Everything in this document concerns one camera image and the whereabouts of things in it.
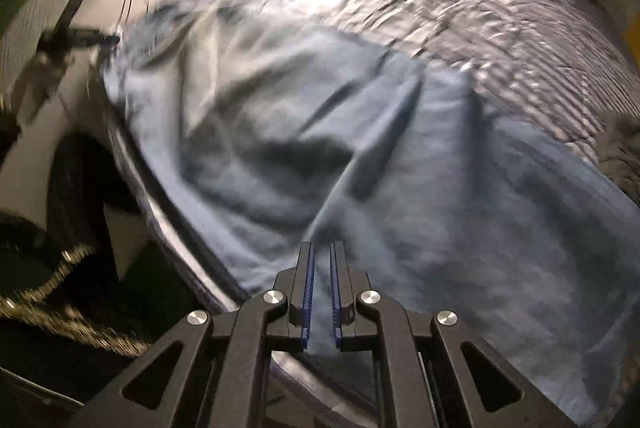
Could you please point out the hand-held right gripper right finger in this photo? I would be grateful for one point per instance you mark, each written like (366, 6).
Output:
(335, 293)

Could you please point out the light blue jeans pants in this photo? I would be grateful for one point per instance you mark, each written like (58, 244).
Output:
(400, 158)

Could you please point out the dark patterned cloth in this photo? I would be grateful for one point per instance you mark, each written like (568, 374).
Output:
(30, 288)

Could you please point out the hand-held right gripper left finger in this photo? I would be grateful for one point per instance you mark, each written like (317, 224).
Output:
(308, 288)

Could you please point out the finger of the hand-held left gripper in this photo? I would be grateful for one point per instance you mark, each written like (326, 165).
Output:
(90, 37)

